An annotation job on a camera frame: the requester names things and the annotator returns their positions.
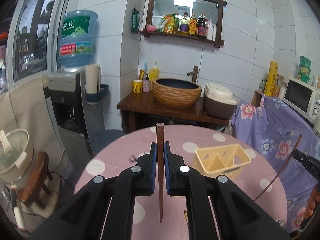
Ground black gold-tipped chopstick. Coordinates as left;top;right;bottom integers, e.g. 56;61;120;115
183;210;188;224

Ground brown wooden chopstick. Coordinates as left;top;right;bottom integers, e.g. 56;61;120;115
156;123;164;223

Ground person right hand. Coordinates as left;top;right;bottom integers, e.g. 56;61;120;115
304;187;320;219

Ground purple floral cloth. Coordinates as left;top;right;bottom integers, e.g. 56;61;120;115
231;96;319;232

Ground beige plastic utensil holder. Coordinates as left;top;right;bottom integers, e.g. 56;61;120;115
193;144;251;180

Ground white microwave oven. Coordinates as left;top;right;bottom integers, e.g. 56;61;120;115
283;78;319;125

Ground pink polka dot tablecloth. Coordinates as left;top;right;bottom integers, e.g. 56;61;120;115
74;124;289;240

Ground small wooden stool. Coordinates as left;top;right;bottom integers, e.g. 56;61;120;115
18;151;53;209

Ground water dispenser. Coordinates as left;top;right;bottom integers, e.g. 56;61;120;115
47;67;111;165

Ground green stacked containers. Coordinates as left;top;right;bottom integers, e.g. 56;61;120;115
297;56;311;83

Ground cream cooking pot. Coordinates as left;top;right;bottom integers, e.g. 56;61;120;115
1;128;34;185

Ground dark wooden counter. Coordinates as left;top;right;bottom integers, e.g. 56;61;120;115
117;93;229;132

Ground yellow wrap roll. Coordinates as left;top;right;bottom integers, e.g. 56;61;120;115
264;61;278;96

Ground rice cooker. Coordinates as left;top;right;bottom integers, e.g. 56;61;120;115
203;82;238;120

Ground yellow mug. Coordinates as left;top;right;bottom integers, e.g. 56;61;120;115
132;79;143;94

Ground woven basin sink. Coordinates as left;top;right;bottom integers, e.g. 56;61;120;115
151;78;202;108

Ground yellow soap bottle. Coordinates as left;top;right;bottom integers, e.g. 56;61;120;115
149;62;159;82

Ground bronze faucet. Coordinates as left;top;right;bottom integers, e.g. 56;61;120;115
187;66;199;83

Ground blue water jug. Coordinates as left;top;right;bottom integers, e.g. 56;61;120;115
59;10;98;68

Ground wooden wall shelf mirror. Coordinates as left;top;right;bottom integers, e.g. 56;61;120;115
142;0;227;48

